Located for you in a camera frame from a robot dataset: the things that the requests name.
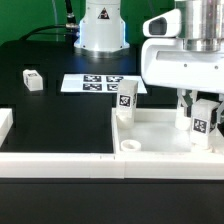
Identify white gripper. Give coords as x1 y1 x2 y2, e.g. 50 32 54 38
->
141 8 224 117

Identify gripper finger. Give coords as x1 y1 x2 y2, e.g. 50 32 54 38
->
215 94 224 127

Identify white square table top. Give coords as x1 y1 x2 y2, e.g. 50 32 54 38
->
111 109 224 155

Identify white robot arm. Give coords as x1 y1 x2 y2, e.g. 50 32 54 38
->
74 0 224 124

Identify white fiducial marker sheet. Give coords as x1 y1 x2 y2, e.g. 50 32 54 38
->
61 74 147 94

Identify white U-shaped obstacle fence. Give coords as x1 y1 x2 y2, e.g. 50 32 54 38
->
0 108 224 181

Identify black cable bundle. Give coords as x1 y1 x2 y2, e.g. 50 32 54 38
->
19 0 80 43

